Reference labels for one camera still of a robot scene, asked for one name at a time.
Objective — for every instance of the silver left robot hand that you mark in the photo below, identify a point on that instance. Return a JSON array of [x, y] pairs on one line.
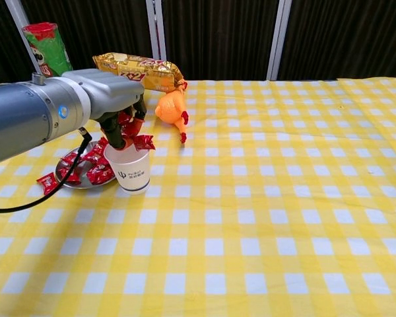
[[112, 92]]

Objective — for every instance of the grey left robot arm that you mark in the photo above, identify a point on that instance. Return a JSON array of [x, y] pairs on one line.
[[19, 115]]

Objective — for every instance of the white paper cup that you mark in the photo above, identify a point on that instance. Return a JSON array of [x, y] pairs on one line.
[[132, 178]]

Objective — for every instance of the gold biscuit package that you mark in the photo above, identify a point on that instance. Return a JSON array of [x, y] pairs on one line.
[[151, 72]]

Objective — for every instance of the orange rubber chicken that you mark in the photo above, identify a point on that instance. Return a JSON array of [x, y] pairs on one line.
[[170, 107]]

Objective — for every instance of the green Pringles can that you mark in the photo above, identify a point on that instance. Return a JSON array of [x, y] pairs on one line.
[[49, 49]]

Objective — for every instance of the round metal plate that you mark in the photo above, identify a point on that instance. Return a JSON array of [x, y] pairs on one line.
[[84, 180]]

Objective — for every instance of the black pleated curtain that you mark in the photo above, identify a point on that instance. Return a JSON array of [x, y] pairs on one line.
[[217, 33]]

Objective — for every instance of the yellow checked tablecloth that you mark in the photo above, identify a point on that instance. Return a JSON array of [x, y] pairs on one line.
[[250, 214]]

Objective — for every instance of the aluminium frame post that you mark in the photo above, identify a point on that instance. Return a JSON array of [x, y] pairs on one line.
[[16, 16], [278, 39], [155, 26]]

